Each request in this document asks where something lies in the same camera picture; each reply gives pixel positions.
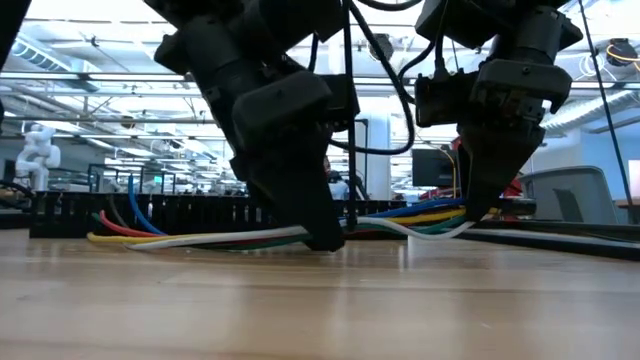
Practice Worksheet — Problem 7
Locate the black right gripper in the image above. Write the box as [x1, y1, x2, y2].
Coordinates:
[459, 59, 574, 221]

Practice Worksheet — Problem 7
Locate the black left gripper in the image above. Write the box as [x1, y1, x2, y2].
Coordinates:
[199, 69, 346, 251]

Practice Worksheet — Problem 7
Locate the green cable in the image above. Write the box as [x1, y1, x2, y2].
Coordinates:
[91, 212, 469, 251]

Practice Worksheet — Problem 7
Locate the blue cable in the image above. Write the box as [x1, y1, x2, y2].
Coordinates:
[127, 173, 466, 237]

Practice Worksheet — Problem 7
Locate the black slotted cable duct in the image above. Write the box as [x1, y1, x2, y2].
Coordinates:
[28, 189, 407, 240]

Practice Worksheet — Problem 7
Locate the red storage rack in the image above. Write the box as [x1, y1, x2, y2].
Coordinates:
[502, 177, 525, 200]

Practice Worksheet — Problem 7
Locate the person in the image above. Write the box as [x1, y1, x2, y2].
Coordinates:
[324, 157, 351, 201]

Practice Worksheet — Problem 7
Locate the black monitor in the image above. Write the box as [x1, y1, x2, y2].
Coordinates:
[412, 148, 459, 189]

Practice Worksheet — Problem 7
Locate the white building column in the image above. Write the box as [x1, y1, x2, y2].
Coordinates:
[357, 112, 392, 201]

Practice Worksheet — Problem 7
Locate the grey office chair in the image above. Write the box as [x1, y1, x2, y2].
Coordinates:
[519, 165, 620, 225]

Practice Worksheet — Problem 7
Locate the long ceiling light strip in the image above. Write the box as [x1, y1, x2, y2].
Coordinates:
[0, 71, 640, 91]

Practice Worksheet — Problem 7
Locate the white humanoid robot figure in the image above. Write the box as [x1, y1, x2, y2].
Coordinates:
[13, 123, 62, 190]

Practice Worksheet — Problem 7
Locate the yellow hanging cable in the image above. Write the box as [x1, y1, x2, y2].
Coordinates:
[447, 149, 459, 199]

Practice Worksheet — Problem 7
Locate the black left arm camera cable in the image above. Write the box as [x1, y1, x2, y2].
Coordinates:
[327, 0, 417, 232]

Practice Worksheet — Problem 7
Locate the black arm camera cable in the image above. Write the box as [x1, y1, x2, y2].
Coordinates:
[327, 0, 417, 232]
[397, 0, 451, 104]

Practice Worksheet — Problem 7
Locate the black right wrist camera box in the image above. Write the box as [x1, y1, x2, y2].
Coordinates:
[414, 72, 476, 129]

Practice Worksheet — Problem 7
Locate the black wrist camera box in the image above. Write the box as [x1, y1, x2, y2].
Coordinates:
[414, 72, 476, 129]
[319, 73, 362, 132]

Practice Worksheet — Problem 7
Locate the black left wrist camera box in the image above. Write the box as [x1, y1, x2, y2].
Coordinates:
[319, 73, 362, 132]

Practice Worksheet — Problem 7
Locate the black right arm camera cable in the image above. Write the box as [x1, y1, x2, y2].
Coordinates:
[397, 0, 451, 104]

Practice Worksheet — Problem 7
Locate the slanted black cable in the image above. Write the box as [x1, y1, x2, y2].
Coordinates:
[578, 0, 635, 206]

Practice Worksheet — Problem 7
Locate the black ceiling cable reel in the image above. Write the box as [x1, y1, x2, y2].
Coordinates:
[605, 37, 640, 68]

